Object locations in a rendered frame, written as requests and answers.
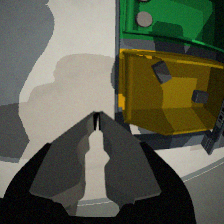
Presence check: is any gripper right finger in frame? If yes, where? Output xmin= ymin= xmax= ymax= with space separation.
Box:
xmin=98 ymin=111 xmax=197 ymax=224

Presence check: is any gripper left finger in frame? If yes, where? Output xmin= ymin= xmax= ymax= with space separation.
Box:
xmin=0 ymin=111 xmax=98 ymax=224

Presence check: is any dark grey metal shelf frame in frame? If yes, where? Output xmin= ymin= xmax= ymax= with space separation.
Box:
xmin=114 ymin=0 xmax=224 ymax=155

